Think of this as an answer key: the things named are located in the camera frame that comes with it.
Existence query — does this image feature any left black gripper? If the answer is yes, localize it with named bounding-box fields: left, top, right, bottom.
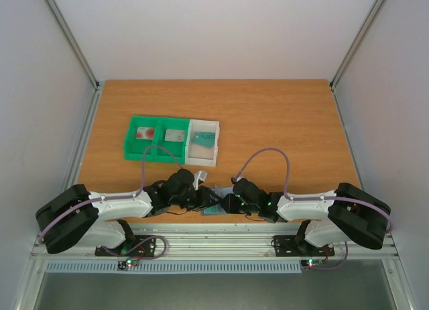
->
left=171, top=186, right=223, bottom=212

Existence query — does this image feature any teal leather card holder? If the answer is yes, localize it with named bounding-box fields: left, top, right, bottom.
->
left=200, top=185, right=233, bottom=216

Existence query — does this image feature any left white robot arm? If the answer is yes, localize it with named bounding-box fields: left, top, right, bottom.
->
left=36, top=168, right=221, bottom=255

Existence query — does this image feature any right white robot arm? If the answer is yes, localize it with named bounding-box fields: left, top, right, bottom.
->
left=221, top=178, right=392, bottom=256

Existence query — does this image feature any teal card in bin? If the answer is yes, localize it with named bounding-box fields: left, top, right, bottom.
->
left=191, top=132, right=216, bottom=148

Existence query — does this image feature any grey white card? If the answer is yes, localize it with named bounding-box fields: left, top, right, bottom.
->
left=164, top=129, right=186, bottom=142

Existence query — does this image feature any white translucent bin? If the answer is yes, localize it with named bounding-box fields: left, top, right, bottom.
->
left=185, top=119, right=220, bottom=167

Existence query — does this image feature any middle green bin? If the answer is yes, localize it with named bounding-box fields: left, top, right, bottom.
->
left=153, top=117, right=190, bottom=164

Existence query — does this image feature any green bin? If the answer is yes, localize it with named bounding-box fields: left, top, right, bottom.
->
left=153, top=117, right=190, bottom=164
left=123, top=115, right=160, bottom=160

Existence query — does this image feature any left green bin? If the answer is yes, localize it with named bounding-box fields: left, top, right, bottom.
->
left=123, top=115, right=160, bottom=160

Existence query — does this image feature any right small circuit board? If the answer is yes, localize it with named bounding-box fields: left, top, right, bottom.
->
left=301, top=258, right=324, bottom=268

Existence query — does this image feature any small circuit board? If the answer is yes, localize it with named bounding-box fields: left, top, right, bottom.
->
left=301, top=258, right=324, bottom=268
left=117, top=260, right=139, bottom=270

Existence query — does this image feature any left small circuit board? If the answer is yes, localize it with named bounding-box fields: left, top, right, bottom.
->
left=117, top=260, right=139, bottom=270

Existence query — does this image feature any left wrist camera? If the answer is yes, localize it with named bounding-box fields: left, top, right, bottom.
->
left=194, top=170, right=208, bottom=187

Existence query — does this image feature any aluminium front rail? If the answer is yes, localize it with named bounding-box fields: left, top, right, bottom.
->
left=32, top=221, right=399, bottom=260

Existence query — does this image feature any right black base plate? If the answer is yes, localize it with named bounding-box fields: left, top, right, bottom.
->
left=271, top=235, right=335, bottom=257

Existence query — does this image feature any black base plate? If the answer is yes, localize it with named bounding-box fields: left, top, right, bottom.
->
left=95, top=235, right=157, bottom=258
left=271, top=235, right=335, bottom=257

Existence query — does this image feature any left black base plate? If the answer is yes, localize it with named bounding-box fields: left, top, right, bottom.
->
left=95, top=235, right=157, bottom=258

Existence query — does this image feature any left aluminium frame post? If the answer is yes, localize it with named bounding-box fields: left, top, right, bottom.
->
left=37, top=0, right=101, bottom=89

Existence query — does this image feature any aluminium frame post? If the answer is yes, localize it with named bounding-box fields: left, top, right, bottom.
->
left=329, top=0, right=393, bottom=89
left=37, top=0, right=101, bottom=89

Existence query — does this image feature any grey slotted cable duct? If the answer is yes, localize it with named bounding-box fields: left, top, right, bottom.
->
left=45, top=260, right=302, bottom=274

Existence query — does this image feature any right aluminium frame post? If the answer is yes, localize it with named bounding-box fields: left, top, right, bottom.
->
left=329, top=0, right=393, bottom=89

